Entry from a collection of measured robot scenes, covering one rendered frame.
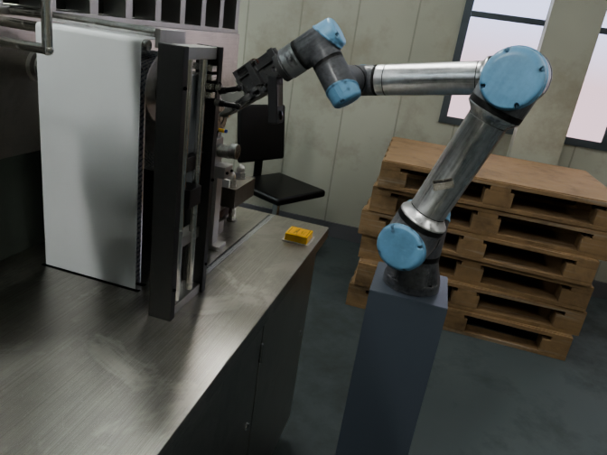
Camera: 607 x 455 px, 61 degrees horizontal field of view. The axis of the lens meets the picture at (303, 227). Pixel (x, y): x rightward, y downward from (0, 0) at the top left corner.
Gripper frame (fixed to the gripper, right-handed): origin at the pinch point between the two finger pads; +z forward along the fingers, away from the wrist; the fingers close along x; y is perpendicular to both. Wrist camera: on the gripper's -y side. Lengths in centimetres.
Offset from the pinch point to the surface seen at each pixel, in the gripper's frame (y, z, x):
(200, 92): 2.1, -11.8, 31.1
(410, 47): 4, -30, -254
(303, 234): -39.5, 5.4, -16.3
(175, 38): 14.6, -10.5, 25.6
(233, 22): 41, 15, -87
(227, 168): -11.7, 6.2, 3.1
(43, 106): 17.5, 19.9, 33.6
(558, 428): -182, -22, -89
